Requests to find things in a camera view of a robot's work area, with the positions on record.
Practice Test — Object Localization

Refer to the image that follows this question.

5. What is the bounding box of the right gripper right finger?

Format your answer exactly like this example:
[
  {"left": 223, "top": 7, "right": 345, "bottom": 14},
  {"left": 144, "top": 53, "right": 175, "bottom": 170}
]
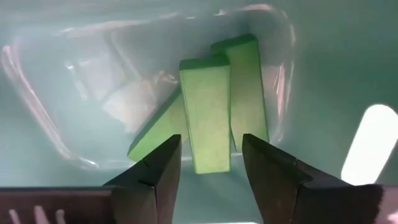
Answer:
[{"left": 241, "top": 133, "right": 386, "bottom": 224}]

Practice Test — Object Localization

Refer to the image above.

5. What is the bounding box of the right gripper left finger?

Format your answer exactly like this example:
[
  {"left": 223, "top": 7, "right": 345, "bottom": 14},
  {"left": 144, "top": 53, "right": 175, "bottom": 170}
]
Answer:
[{"left": 0, "top": 134, "right": 182, "bottom": 224}]

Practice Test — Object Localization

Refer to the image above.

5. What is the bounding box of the green wooden block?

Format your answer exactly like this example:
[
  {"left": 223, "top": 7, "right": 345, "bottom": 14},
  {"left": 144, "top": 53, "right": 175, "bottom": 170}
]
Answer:
[
  {"left": 178, "top": 55, "right": 233, "bottom": 174},
  {"left": 127, "top": 88, "right": 190, "bottom": 162},
  {"left": 210, "top": 33, "right": 270, "bottom": 152}
]

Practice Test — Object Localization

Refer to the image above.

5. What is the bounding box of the teal plastic bin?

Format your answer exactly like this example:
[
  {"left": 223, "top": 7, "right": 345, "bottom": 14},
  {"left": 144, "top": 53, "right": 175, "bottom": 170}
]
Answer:
[{"left": 0, "top": 0, "right": 398, "bottom": 224}]

